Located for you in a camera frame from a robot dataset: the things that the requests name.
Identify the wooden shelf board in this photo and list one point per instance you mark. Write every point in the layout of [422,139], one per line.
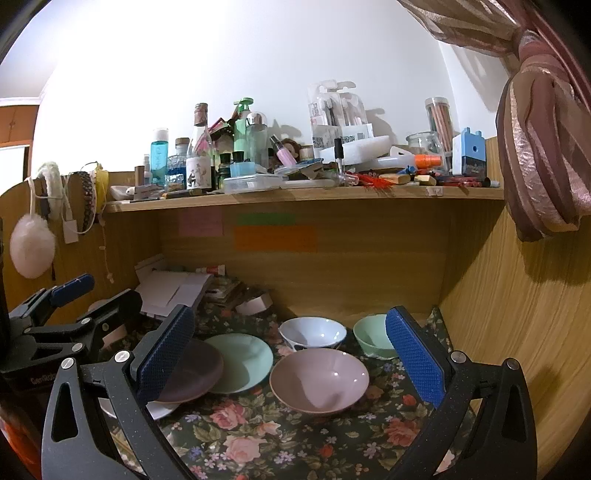
[309,195]

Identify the clear plastic container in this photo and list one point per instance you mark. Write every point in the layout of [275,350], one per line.
[251,183]

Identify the mint green plate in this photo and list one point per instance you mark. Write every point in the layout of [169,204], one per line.
[247,361]

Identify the purple plate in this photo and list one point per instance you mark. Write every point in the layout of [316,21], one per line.
[199,368]

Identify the white plate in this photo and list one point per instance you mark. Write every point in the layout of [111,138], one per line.
[157,410]

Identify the mint green bowl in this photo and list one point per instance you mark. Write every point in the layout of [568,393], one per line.
[371,334]

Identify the white bowl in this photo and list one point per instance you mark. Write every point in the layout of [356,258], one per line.
[312,332]

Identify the orange sticky note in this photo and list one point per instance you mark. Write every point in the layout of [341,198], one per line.
[275,238]

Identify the green sticky note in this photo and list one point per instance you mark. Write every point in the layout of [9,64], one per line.
[266,219]

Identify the white fluffy pompom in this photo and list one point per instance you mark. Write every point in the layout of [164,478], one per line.
[32,246]

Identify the pink striped curtain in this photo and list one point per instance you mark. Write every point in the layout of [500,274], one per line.
[543,118]

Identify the white paper stack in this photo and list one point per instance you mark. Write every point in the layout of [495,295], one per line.
[162,290]

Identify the floral tablecloth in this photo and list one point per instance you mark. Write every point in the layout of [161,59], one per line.
[252,435]

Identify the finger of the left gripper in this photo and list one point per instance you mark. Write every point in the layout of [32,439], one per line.
[46,301]
[100,322]

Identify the small white box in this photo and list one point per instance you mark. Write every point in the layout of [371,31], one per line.
[255,305]

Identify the pink sticky note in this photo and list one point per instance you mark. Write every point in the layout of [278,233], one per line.
[200,224]

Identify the blue pencil sharpener box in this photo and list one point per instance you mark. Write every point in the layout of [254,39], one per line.
[469,154]

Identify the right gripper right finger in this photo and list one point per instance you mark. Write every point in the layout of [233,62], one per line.
[482,425]

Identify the green spray bottle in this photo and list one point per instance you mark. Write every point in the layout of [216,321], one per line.
[240,123]

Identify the pink bowl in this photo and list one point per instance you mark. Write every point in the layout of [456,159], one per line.
[319,381]

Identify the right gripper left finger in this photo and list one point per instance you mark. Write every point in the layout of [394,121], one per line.
[76,441]

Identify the white foam box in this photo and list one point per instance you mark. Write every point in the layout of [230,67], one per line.
[363,150]

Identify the blue liquid bottle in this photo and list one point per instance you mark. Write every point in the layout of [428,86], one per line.
[158,158]

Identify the clear packaged item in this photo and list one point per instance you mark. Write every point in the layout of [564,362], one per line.
[336,112]

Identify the glass jar of pencils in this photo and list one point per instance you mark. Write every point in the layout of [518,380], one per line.
[438,111]

